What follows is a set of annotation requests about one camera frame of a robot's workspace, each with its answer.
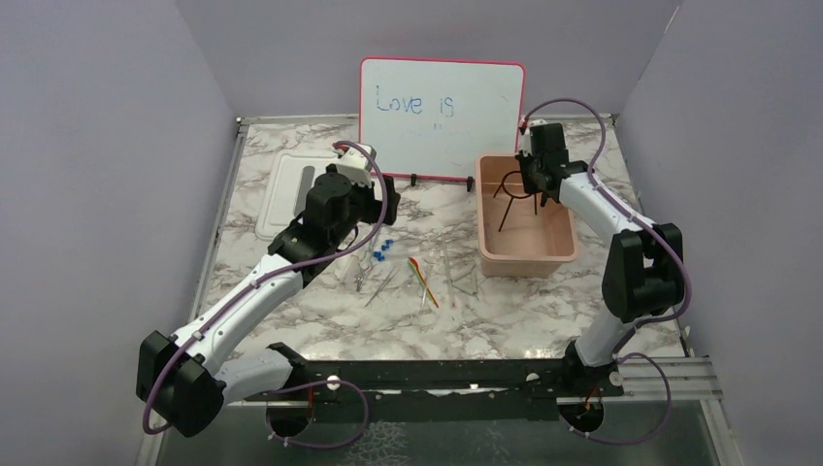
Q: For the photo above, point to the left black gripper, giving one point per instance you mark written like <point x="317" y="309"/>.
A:
<point x="374" y="213"/>

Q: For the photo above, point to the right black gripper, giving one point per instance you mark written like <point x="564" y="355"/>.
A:
<point x="529" y="186"/>

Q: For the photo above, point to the black wire ring stand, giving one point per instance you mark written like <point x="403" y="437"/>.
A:
<point x="504" y="186"/>

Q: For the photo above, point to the glass stirring rod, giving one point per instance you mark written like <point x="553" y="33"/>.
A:
<point x="447" y="273"/>

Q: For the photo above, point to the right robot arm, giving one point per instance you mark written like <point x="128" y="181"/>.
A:
<point x="642" y="277"/>

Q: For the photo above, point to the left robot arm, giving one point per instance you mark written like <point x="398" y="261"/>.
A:
<point x="183" y="378"/>

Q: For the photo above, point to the blue-capped test tube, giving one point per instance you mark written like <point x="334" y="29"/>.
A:
<point x="375" y="253"/>
<point x="401" y="246"/>
<point x="390" y="257"/>
<point x="406" y="240"/>

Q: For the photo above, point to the metal tweezers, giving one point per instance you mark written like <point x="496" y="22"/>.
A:
<point x="389" y="277"/>

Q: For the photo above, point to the pink plastic bin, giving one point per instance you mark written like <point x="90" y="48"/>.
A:
<point x="529" y="246"/>

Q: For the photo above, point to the white plastic bin lid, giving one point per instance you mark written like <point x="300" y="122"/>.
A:
<point x="291" y="177"/>

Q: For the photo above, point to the pink-framed whiteboard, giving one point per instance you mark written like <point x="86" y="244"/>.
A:
<point x="435" y="117"/>

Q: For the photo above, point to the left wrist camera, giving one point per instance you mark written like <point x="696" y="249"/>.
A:
<point x="353" y="164"/>

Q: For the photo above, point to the black base frame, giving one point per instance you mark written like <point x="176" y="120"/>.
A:
<point x="436" y="390"/>

